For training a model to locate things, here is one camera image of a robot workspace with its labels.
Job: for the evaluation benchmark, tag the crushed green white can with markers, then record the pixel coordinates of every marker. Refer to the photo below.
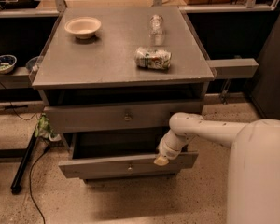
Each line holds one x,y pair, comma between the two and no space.
157,59

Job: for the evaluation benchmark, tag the beige bowl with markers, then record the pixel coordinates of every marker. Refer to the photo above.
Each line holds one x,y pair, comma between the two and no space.
83,27

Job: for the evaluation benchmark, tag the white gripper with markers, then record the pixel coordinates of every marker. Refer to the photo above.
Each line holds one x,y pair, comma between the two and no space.
168,152

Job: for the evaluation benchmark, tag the grey top drawer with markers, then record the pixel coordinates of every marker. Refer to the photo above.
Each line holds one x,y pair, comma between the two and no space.
103,117

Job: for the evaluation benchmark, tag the grey drawer cabinet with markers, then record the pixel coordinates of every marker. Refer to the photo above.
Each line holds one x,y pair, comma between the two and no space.
101,69

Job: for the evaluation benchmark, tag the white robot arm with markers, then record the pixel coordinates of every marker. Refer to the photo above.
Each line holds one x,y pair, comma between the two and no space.
253,195

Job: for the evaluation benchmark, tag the grey drawer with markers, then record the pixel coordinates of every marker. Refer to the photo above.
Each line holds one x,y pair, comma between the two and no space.
103,117
124,153

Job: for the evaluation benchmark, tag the green white bag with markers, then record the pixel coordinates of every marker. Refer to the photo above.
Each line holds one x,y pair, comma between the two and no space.
44,130

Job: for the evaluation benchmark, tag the black pole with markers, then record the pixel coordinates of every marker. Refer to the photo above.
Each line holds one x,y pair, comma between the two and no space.
16,183

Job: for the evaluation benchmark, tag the clear glass bowl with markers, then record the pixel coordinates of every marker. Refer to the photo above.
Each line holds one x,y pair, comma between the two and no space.
33,64

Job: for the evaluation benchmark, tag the grey left counter shelf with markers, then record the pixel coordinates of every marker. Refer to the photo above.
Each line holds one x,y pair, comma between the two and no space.
17,79

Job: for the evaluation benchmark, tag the clear plastic bottle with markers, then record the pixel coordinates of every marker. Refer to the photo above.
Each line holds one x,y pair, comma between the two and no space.
156,30

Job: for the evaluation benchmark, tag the grey side shelf block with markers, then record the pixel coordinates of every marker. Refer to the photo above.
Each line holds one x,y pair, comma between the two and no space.
234,68

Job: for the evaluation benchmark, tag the blue patterned bowl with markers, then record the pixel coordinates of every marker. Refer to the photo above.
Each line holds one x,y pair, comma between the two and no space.
7,63

